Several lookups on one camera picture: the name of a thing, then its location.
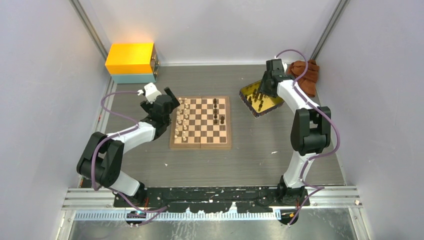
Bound yellow tin tray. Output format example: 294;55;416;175
239;80;284;119

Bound brown cloth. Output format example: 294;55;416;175
287;59;320;98

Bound wooden chess board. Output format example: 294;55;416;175
169;96;232;150

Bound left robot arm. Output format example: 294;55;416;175
76;83;180;207

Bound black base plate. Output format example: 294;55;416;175
128;185;308;214

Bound yellow drawer box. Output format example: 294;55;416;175
105;42;158;75

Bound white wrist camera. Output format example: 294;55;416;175
282;62;288;73
143;82;162;104

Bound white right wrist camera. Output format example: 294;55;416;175
282;62;288;73

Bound aluminium frame rail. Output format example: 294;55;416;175
62;185;363;225

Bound teal drawer box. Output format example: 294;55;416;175
107;64;160;84

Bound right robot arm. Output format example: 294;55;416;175
259;58;331;206

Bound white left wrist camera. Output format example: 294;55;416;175
143;82;162;104

